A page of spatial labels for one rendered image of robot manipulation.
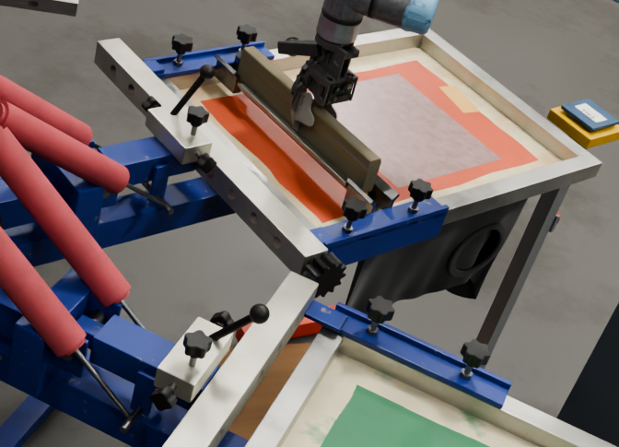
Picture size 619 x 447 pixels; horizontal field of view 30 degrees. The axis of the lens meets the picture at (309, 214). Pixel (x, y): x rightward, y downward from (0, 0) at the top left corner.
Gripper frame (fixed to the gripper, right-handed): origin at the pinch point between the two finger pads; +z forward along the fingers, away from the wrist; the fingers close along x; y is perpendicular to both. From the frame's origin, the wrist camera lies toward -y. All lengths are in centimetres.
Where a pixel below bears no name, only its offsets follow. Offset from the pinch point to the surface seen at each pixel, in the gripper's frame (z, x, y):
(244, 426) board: 101, 15, -6
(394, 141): 7.3, 23.4, 3.9
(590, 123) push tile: 6, 74, 15
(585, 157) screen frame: 4, 58, 26
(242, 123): 7.1, -4.8, -11.4
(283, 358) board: 101, 39, -21
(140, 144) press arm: -1.5, -35.7, -1.6
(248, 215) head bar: 1.6, -26.0, 18.7
